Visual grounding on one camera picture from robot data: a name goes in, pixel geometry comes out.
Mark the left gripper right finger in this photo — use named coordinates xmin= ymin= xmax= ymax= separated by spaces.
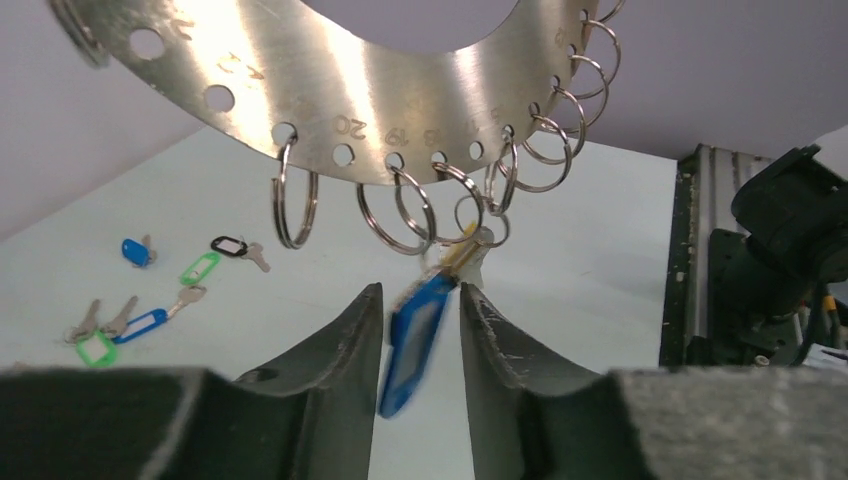
xmin=460 ymin=284 xmax=847 ymax=479

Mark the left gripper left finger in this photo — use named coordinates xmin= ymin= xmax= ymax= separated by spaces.
xmin=1 ymin=283 xmax=383 ymax=479

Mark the blue tag key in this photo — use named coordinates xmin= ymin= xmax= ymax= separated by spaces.
xmin=121 ymin=234 xmax=157 ymax=268
xmin=112 ymin=285 xmax=207 ymax=344
xmin=377 ymin=268 xmax=457 ymax=419

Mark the green tag key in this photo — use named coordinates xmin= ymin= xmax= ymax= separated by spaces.
xmin=179 ymin=251 xmax=221 ymax=286
xmin=63 ymin=296 xmax=139 ymax=368

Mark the metal keyring disc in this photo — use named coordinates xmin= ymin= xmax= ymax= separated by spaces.
xmin=47 ymin=0 xmax=627 ymax=256

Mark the green tag key right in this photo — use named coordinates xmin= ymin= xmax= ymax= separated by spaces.
xmin=179 ymin=251 xmax=221 ymax=286

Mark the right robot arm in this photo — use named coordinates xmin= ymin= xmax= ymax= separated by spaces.
xmin=707 ymin=144 xmax=847 ymax=366

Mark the green tag key centre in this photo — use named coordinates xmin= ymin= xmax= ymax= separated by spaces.
xmin=63 ymin=296 xmax=139 ymax=368

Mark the black tag key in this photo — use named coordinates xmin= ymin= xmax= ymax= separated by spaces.
xmin=210 ymin=236 xmax=271 ymax=273

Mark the yellow tag key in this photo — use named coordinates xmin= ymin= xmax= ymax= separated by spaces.
xmin=440 ymin=226 xmax=495 ymax=289

